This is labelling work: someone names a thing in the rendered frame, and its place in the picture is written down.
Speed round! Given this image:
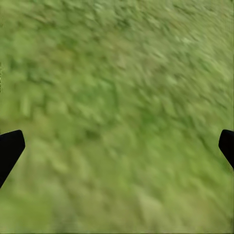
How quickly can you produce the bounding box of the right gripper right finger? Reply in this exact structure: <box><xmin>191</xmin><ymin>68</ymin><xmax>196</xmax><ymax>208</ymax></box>
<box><xmin>218</xmin><ymin>130</ymin><xmax>234</xmax><ymax>169</ymax></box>

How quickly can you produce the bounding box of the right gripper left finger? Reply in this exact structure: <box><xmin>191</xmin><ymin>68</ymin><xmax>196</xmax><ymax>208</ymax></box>
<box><xmin>0</xmin><ymin>130</ymin><xmax>25</xmax><ymax>188</ymax></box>

